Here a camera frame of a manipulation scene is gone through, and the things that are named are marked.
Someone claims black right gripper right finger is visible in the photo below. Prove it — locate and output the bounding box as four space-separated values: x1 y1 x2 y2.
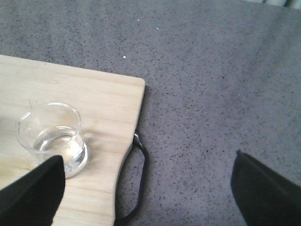
230 150 301 226

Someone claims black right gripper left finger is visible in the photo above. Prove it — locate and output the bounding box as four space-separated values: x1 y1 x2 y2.
0 155 65 226

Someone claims glass measuring beaker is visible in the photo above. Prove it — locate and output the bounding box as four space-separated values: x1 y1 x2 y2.
16 102 88 178

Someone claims wooden cutting board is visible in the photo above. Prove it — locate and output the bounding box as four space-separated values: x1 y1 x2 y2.
0 55 145 226

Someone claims black board handle strap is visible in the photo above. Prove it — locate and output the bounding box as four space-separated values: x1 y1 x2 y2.
114 131 149 222

